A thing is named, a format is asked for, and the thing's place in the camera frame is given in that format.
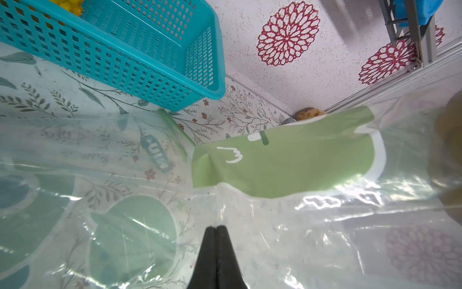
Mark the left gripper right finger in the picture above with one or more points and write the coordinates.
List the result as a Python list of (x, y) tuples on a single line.
[(228, 273)]

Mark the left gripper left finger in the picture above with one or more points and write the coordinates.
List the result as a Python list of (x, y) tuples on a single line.
[(204, 275)]

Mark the zip-top bag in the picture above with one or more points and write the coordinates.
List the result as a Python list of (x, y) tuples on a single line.
[(97, 203), (339, 201)]

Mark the yellow pineapple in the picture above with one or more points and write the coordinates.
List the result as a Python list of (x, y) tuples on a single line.
[(73, 6)]

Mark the grey sponge block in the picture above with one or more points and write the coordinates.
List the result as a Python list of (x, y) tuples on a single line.
[(288, 121)]

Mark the brown teddy bear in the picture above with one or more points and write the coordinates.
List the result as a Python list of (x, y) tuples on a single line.
[(309, 113)]

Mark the teal plastic basket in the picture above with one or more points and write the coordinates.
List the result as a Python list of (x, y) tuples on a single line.
[(169, 53)]

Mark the blue alarm clock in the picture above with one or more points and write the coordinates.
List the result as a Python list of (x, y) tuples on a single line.
[(425, 9)]

